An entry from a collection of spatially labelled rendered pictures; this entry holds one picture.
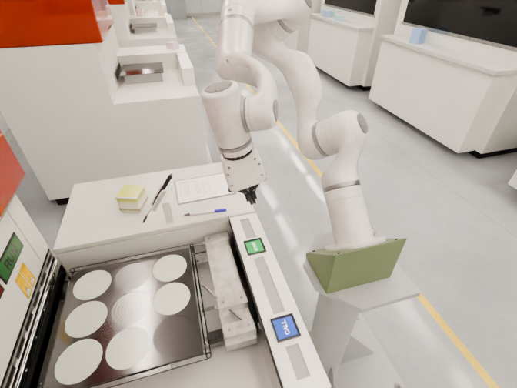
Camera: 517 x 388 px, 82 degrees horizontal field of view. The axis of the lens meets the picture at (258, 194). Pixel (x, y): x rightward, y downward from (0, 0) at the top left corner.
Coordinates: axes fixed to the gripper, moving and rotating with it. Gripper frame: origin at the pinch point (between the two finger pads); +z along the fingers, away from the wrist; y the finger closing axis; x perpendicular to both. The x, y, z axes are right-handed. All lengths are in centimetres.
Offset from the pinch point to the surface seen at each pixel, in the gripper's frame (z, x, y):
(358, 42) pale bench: 94, 357, 246
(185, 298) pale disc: 16.5, -12.3, -26.2
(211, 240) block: 17.8, 6.3, -15.9
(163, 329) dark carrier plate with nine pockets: 15.2, -19.8, -32.3
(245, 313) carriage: 21.4, -20.2, -12.2
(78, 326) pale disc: 11, -13, -53
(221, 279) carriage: 20.6, -7.7, -16.0
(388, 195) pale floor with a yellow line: 141, 105, 127
